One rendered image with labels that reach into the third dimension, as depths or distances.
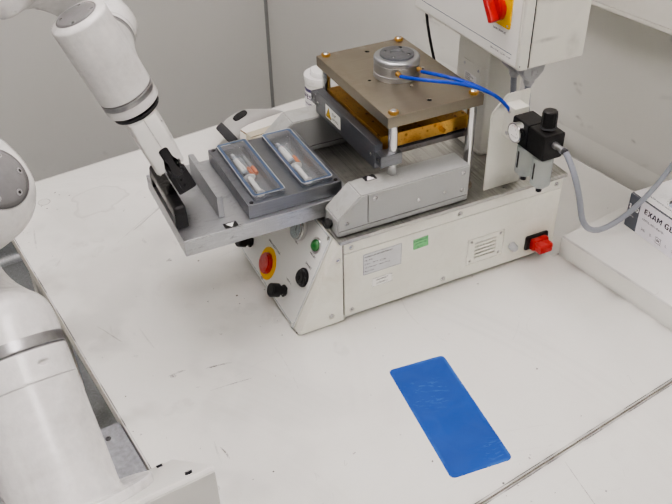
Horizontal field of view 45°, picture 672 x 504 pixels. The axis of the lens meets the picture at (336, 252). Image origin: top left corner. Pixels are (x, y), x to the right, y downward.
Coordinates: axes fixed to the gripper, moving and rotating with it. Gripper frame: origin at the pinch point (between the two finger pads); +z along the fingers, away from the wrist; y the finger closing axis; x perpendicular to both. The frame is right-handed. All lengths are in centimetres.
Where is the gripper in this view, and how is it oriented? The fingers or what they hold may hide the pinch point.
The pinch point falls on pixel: (181, 179)
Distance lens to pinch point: 134.6
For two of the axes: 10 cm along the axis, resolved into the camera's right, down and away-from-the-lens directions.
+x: 8.4, -5.3, 1.1
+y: 4.4, 5.4, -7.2
